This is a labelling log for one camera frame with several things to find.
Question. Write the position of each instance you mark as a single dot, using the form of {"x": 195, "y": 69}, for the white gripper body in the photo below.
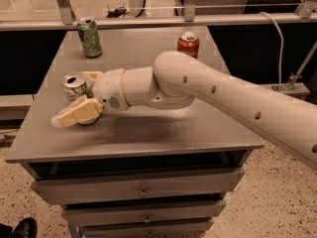
{"x": 108, "y": 89}

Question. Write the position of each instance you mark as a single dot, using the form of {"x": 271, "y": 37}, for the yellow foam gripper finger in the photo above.
{"x": 91, "y": 75}
{"x": 81, "y": 110}

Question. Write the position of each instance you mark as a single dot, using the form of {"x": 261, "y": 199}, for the white 7up can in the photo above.
{"x": 74, "y": 85}

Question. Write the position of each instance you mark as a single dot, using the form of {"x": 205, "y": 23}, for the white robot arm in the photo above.
{"x": 174, "y": 81}

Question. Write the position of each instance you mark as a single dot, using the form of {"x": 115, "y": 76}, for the green soda can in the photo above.
{"x": 89, "y": 37}

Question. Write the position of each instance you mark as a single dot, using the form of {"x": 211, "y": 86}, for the red Coca-Cola can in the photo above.
{"x": 188, "y": 43}

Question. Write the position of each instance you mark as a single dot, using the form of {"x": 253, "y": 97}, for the grey drawer cabinet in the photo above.
{"x": 140, "y": 140}

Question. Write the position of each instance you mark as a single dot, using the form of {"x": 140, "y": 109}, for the middle grey drawer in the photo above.
{"x": 144, "y": 213}

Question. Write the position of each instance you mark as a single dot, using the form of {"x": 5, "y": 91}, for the grey drawer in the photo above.
{"x": 148, "y": 230}
{"x": 138, "y": 186}
{"x": 144, "y": 213}

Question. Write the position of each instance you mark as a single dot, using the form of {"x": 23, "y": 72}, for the black leather shoe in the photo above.
{"x": 27, "y": 228}

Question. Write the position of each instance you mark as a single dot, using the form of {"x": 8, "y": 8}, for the top grey drawer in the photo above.
{"x": 138, "y": 186}

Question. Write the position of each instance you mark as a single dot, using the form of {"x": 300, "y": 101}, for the bottom grey drawer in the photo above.
{"x": 148, "y": 230}

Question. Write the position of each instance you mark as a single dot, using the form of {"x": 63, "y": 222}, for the grey metal bracket left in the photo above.
{"x": 66, "y": 12}

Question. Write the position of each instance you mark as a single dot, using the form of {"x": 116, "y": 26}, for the grey metal bracket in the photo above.
{"x": 189, "y": 10}
{"x": 66, "y": 12}

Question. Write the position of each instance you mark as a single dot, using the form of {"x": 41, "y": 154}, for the metal window rail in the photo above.
{"x": 162, "y": 22}

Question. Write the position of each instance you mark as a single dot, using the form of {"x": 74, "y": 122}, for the grey metal bracket middle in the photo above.
{"x": 189, "y": 10}

